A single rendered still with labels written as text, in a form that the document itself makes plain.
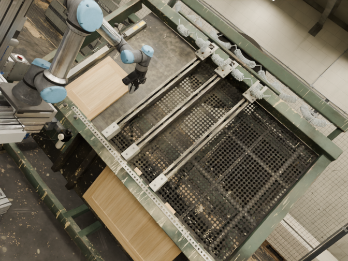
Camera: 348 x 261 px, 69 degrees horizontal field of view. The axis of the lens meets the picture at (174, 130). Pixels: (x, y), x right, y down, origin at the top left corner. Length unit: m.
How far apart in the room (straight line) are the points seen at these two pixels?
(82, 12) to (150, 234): 1.62
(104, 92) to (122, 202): 0.91
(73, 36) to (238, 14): 6.11
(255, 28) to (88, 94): 5.41
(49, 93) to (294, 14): 6.29
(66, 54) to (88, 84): 0.95
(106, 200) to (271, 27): 5.77
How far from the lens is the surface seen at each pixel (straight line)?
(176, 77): 2.10
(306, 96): 2.61
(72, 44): 1.29
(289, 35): 6.90
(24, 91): 1.54
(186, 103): 2.02
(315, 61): 6.80
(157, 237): 2.14
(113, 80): 2.20
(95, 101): 2.14
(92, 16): 1.23
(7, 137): 1.47
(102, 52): 2.35
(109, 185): 2.23
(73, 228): 2.28
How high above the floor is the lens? 1.80
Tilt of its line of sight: 16 degrees down
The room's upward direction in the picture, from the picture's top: 41 degrees clockwise
